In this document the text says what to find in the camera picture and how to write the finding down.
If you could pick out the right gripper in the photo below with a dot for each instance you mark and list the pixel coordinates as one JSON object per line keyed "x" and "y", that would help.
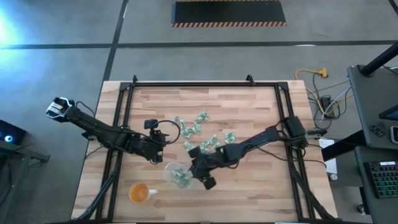
{"x": 206, "y": 163}

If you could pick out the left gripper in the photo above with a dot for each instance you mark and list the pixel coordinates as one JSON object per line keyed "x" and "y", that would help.
{"x": 149, "y": 146}

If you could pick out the clear plastic container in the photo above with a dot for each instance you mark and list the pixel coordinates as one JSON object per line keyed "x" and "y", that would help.
{"x": 167, "y": 174}

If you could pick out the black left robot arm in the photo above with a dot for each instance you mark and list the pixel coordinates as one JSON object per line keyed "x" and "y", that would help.
{"x": 93, "y": 126}

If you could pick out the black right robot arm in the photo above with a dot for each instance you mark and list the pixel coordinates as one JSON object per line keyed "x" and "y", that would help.
{"x": 255, "y": 140}

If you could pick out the white mug orange inside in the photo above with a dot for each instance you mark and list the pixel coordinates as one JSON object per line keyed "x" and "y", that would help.
{"x": 138, "y": 193}

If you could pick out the dark side table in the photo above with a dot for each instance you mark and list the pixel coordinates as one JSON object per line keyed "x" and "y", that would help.
{"x": 31, "y": 155}

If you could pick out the black computer blue light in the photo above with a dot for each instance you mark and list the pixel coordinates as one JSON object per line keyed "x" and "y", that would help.
{"x": 14, "y": 132}

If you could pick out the white paper sheet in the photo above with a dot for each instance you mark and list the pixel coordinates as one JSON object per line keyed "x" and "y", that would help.
{"x": 332, "y": 166}

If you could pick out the small round white object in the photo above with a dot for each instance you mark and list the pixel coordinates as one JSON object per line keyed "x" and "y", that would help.
{"x": 333, "y": 177}

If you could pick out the black power strip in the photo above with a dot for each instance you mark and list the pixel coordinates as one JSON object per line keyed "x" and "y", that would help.
{"x": 326, "y": 102}

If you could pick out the black hazard-striped mat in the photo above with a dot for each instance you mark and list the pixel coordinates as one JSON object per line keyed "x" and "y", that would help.
{"x": 228, "y": 12}

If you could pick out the dark keyboard desk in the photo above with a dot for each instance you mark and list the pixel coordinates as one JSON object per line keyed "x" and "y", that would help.
{"x": 360, "y": 155}

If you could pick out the chair castor wheel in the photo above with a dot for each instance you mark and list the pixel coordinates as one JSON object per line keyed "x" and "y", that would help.
{"x": 361, "y": 209}

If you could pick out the small black remote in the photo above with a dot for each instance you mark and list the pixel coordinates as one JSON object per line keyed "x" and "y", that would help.
{"x": 377, "y": 130}

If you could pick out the dark grey desk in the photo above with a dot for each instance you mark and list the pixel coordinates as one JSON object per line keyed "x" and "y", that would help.
{"x": 370, "y": 102}

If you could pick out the backlit black keyboard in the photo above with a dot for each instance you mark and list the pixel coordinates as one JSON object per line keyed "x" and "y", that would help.
{"x": 384, "y": 180}

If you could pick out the smartphone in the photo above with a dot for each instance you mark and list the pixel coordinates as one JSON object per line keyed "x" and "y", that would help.
{"x": 395, "y": 133}

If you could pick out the dark tablet screen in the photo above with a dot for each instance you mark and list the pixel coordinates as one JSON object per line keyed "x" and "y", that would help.
{"x": 391, "y": 114}

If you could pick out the black pole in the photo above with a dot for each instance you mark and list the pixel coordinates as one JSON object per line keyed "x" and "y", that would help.
{"x": 379, "y": 59}

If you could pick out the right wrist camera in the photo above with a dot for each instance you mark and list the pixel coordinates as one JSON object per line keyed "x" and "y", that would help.
{"x": 209, "y": 183}

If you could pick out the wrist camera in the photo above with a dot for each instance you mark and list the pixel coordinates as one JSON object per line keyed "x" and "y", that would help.
{"x": 151, "y": 124}
{"x": 209, "y": 183}

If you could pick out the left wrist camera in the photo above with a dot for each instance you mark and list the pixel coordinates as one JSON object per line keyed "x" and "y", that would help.
{"x": 151, "y": 124}

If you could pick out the black table frame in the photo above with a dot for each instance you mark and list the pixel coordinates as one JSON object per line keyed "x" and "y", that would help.
{"x": 202, "y": 84}

